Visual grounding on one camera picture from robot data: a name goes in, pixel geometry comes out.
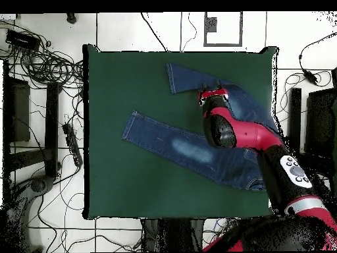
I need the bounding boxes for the blue denim jeans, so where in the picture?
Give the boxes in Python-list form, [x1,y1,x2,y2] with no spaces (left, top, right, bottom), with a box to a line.
[120,62,281,192]

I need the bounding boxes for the black flat box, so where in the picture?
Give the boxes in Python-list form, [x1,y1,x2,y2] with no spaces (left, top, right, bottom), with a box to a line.
[2,75,32,144]
[304,88,337,159]

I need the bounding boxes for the black upright bar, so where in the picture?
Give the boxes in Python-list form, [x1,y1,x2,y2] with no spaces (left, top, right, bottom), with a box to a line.
[288,88,303,155]
[43,82,61,178]

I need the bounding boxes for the dark green table cloth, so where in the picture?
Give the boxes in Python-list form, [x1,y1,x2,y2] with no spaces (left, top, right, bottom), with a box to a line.
[82,44,278,221]

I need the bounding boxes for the black power strip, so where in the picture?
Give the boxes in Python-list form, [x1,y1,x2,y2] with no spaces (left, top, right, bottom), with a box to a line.
[62,123,84,167]

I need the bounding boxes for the black power adapter box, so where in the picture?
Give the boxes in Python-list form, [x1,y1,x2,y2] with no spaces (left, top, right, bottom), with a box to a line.
[5,29,41,51]

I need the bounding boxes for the grey square floor frame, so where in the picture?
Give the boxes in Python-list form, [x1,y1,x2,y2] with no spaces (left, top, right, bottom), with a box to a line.
[203,11,244,47]

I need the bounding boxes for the thin black floor cable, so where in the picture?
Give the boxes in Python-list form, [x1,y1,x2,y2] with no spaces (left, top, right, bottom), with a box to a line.
[180,11,198,53]

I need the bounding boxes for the thick black floor cable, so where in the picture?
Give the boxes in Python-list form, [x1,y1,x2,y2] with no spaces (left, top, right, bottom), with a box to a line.
[140,11,169,53]

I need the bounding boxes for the black cable with inline adapter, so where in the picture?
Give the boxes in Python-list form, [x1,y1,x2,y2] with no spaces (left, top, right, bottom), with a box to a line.
[298,32,337,86]

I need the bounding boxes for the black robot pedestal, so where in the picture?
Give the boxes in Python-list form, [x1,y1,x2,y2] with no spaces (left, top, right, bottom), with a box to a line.
[140,218,206,252]

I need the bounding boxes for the black cable tangle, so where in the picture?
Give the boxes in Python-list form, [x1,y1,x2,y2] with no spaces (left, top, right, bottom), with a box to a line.
[7,39,84,89]

